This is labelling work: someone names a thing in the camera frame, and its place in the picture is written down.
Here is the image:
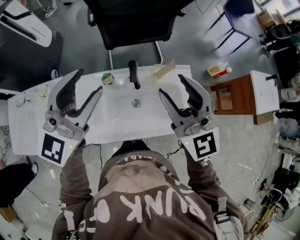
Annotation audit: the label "brown wooden cabinet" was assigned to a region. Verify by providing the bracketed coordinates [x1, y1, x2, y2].
[210, 74, 259, 126]

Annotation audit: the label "person's left forearm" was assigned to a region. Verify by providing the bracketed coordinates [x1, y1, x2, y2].
[59, 139, 95, 203]

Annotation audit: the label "clear eyeglasses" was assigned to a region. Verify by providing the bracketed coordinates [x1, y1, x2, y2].
[37, 83, 50, 99]

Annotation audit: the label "black standing fan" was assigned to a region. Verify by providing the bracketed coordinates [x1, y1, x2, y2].
[274, 208, 296, 223]

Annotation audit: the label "orange bottle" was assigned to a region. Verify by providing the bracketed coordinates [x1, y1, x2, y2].
[217, 67, 233, 77]

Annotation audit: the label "small greenish glass object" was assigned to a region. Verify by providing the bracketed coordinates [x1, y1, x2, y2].
[15, 97, 32, 107]

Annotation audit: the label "white and black robot device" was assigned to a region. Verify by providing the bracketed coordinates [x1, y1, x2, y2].
[260, 187, 299, 212]

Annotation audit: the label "white plastic bag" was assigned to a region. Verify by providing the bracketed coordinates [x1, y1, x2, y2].
[280, 88, 300, 104]

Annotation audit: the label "small grey floor bin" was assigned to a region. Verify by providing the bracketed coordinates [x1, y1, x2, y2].
[243, 198, 256, 210]

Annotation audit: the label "green cube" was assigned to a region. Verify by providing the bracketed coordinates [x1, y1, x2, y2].
[101, 73, 115, 86]

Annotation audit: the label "black office chair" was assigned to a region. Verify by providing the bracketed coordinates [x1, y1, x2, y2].
[83, 0, 196, 70]

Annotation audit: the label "person's black-trousered legs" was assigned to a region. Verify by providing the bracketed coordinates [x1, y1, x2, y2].
[112, 140, 151, 158]

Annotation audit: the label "person's brown printed sweatshirt torso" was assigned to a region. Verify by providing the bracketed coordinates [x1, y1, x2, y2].
[83, 150, 249, 240]

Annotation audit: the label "grey strap with black buckle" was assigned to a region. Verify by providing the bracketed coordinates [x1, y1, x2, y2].
[213, 196, 245, 240]

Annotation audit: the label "yellow box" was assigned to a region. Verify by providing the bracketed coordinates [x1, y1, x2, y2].
[207, 65, 222, 76]

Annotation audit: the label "person's right forearm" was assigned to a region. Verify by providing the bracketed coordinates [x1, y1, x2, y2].
[184, 150, 221, 188]

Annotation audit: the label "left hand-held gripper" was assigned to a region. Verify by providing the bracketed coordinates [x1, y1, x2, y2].
[38, 68, 104, 168]

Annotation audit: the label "black round bin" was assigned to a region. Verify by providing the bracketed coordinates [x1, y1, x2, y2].
[271, 23, 293, 41]

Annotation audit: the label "black faucet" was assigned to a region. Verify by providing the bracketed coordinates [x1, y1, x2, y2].
[127, 60, 142, 90]
[265, 74, 280, 88]

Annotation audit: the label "black metal-legged chair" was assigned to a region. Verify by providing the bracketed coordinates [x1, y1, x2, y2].
[205, 0, 256, 54]

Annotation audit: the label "cardboard box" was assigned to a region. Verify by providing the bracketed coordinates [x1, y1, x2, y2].
[256, 7, 287, 29]

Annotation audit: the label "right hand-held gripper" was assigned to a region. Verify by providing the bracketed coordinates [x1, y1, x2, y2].
[158, 74, 220, 163]

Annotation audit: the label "thin black cable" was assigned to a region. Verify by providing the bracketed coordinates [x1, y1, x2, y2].
[166, 140, 186, 160]
[85, 143, 104, 171]

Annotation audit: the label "white and black appliance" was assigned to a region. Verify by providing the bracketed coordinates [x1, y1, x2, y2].
[0, 4, 64, 93]

